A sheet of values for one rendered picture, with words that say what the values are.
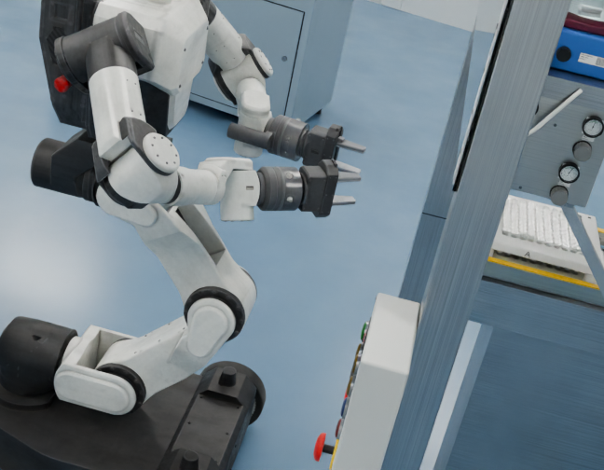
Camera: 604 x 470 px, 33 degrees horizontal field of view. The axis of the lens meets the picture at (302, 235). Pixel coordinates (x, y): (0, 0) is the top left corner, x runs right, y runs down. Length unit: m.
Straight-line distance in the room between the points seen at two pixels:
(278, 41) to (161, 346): 2.32
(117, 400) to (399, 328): 1.28
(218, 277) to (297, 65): 2.32
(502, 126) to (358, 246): 2.74
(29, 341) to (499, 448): 1.14
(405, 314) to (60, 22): 1.06
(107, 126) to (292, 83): 2.79
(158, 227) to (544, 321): 0.84
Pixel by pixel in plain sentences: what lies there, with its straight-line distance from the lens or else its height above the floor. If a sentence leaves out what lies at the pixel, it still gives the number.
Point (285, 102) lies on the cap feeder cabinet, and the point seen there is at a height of 0.21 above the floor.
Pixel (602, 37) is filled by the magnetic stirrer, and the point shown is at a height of 1.40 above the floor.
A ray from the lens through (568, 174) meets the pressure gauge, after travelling 1.91.
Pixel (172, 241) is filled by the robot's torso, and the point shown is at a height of 0.73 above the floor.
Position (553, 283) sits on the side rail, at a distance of 2.06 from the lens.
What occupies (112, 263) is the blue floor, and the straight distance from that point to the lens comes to 3.52.
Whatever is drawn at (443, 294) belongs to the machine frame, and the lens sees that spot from 1.29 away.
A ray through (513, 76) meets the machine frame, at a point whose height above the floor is 1.51.
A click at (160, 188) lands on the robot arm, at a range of 1.75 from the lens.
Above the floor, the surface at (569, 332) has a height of 0.81.
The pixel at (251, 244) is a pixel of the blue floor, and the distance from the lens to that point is 3.76.
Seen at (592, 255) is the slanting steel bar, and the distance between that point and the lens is 2.00.
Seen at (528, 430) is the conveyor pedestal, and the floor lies 0.52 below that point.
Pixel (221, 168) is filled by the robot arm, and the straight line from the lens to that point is 1.89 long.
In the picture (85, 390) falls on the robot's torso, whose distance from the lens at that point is 2.50.
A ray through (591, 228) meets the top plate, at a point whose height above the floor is 0.96.
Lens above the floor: 1.85
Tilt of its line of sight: 28 degrees down
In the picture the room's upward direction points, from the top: 12 degrees clockwise
